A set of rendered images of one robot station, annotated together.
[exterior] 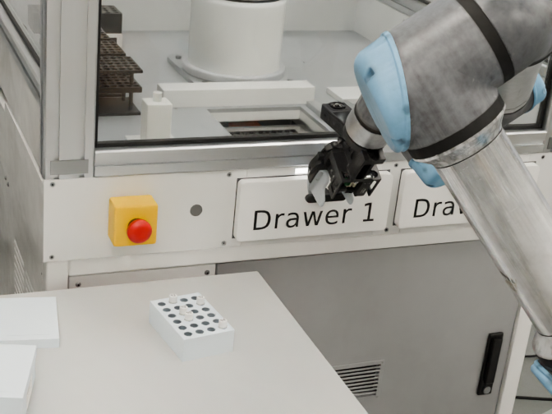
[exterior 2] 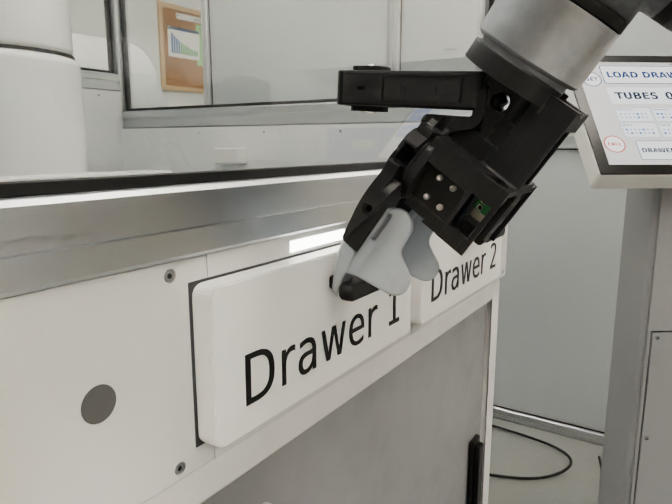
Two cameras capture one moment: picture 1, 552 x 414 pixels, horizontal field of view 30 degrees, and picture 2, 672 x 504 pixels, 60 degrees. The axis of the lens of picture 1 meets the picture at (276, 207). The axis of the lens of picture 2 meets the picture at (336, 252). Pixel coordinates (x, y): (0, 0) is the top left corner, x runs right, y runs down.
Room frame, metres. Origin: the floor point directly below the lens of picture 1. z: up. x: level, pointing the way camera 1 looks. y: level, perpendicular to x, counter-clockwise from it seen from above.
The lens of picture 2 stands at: (1.27, 0.19, 1.02)
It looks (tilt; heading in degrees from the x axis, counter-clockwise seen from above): 11 degrees down; 327
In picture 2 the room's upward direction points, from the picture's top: straight up
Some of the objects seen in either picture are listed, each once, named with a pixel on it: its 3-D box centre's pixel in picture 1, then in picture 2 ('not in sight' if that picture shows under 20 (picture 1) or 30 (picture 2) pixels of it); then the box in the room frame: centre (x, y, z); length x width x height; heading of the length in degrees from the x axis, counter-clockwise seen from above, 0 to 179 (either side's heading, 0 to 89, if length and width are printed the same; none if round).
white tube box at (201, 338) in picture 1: (190, 325); not in sight; (1.37, 0.11, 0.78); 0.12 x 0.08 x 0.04; 32
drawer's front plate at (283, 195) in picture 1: (315, 205); (328, 314); (1.66, -0.07, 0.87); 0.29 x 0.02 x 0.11; 114
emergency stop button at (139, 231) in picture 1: (138, 229); not in sight; (1.49, 0.21, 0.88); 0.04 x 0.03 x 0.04; 114
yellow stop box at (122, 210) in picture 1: (133, 221); not in sight; (1.52, 0.23, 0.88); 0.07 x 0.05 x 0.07; 114
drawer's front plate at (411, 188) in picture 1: (467, 194); (461, 255); (1.79, -0.35, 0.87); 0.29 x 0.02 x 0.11; 114
